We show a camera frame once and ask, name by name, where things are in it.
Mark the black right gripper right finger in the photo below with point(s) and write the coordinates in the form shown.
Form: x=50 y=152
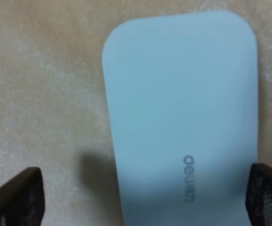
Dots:
x=259 y=195

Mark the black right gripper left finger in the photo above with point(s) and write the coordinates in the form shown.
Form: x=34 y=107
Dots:
x=22 y=199

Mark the white whiteboard eraser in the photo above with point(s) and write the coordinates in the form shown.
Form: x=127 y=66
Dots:
x=182 y=95

